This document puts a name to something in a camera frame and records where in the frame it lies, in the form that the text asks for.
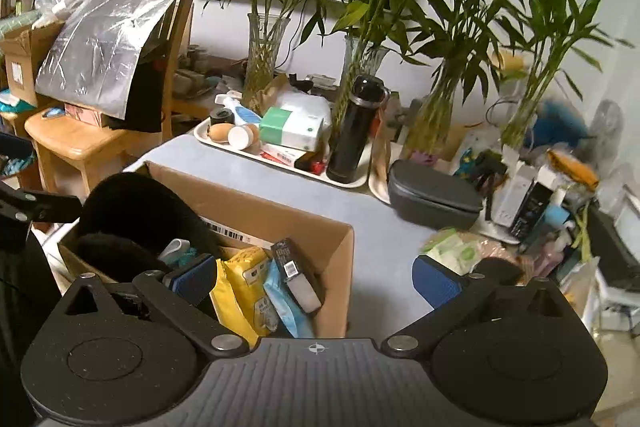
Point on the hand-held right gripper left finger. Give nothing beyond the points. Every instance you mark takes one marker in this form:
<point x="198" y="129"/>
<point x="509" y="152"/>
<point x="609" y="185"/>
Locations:
<point x="192" y="274"/>

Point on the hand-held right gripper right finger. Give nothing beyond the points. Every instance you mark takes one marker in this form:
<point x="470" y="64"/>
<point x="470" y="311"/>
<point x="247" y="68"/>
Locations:
<point x="435" y="279"/>

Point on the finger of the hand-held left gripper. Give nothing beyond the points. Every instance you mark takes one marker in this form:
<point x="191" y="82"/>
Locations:
<point x="40" y="207"/>

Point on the yellow wipes packet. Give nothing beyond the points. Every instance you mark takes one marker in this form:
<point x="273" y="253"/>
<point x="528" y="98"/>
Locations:
<point x="240" y="292"/>

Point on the black soft cap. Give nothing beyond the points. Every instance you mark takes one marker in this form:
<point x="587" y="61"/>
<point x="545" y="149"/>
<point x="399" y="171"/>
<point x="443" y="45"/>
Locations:
<point x="115" y="254"/>

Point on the black plush cushion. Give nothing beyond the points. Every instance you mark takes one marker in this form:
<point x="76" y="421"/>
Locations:
<point x="145" y="207"/>

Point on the black grey boxed item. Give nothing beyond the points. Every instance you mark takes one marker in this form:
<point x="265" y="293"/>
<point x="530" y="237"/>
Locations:
<point x="295" y="272"/>

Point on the blue wipes packet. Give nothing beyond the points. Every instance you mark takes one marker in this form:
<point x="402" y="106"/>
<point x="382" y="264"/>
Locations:
<point x="287" y="314"/>

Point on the brown cardboard box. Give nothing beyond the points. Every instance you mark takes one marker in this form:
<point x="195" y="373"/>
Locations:
<point x="280" y="217"/>

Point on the bag of green wipes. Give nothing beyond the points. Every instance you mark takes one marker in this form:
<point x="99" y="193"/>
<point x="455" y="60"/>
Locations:
<point x="450" y="252"/>

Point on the wooden chair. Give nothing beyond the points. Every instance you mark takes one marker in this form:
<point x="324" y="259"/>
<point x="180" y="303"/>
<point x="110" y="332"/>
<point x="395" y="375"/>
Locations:
<point x="75" y="147"/>

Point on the grey zip case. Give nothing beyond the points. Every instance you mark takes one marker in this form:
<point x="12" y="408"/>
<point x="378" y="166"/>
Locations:
<point x="430" y="197"/>

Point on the pink patterned box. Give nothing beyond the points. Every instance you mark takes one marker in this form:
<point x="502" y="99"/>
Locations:
<point x="82" y="113"/>

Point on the white carton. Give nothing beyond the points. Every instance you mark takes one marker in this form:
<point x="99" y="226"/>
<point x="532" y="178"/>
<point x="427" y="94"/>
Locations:
<point x="510" y="192"/>

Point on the black carton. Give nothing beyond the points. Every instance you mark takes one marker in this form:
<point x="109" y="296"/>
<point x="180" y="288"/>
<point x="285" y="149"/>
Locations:
<point x="532" y="207"/>

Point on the blue carton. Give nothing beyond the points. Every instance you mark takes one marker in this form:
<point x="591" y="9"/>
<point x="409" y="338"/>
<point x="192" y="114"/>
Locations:
<point x="550" y="222"/>

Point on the white plastic tray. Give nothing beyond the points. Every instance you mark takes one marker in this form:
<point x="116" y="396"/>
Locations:
<point x="345" y="183"/>

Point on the brown egg-shaped case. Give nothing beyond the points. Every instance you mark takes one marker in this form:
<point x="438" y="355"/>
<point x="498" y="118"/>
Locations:
<point x="220" y="133"/>

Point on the white orange pill bottle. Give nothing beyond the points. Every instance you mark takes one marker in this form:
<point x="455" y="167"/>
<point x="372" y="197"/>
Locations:
<point x="242" y="137"/>

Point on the black garment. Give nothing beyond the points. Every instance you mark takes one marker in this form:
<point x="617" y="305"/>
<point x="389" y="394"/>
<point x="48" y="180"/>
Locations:
<point x="145" y="102"/>

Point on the open cardboard carton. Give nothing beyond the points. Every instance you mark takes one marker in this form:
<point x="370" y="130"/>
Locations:
<point x="25" y="57"/>

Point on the red white flat box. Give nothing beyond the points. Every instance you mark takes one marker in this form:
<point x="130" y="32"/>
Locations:
<point x="282" y="153"/>

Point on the black thermos bottle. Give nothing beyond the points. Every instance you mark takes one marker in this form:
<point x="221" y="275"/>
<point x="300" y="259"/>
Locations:
<point x="350" y="142"/>

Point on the black tape roll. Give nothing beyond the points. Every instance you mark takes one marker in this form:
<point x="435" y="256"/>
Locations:
<point x="220" y="114"/>

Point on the red black sachet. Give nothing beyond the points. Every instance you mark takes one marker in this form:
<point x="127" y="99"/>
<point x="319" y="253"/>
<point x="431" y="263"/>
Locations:
<point x="316" y="166"/>

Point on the bamboo plant in glass vase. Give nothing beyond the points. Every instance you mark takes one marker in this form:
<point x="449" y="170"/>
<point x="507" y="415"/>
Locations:
<point x="435" y="112"/>
<point x="525" y="117"/>
<point x="362" y="62"/>
<point x="265" y="62"/>

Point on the white spray bottle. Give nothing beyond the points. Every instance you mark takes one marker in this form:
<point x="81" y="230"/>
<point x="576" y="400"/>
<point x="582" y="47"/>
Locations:
<point x="240" y="112"/>

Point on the green white tissue box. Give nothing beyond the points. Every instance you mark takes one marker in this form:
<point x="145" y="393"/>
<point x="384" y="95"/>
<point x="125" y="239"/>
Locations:
<point x="287" y="127"/>

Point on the silver foil sheet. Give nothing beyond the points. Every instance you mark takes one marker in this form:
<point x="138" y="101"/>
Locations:
<point x="100" y="42"/>

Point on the orange yellow bag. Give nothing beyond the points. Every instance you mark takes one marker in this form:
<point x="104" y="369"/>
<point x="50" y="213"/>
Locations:
<point x="575" y="167"/>

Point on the black equipment box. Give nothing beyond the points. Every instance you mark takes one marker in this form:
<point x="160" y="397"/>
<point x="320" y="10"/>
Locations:
<point x="615" y="252"/>

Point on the cluttered wooden side table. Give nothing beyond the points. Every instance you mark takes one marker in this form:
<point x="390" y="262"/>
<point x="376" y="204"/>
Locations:
<point x="200" y="79"/>

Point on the blue plush toy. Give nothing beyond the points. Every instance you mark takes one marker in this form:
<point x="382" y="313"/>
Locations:
<point x="562" y="119"/>

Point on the white wrapped package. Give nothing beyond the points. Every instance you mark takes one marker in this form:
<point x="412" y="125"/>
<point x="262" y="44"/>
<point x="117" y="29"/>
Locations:
<point x="307" y="103"/>

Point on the clear plastic bottle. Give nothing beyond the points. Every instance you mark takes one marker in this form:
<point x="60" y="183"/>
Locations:
<point x="607" y="122"/>

